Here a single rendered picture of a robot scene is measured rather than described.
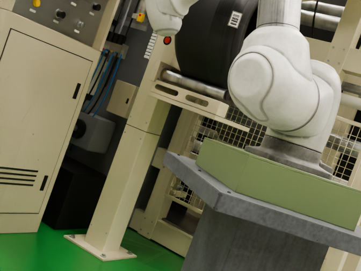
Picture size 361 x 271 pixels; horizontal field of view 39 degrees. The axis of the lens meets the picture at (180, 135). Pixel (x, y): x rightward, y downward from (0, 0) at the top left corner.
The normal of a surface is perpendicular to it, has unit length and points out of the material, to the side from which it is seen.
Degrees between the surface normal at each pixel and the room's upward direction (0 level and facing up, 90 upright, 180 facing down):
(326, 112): 87
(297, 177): 90
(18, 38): 90
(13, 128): 90
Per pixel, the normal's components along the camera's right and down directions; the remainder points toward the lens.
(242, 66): -0.56, -0.01
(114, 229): 0.80, 0.32
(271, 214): 0.25, 0.14
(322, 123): 0.62, 0.38
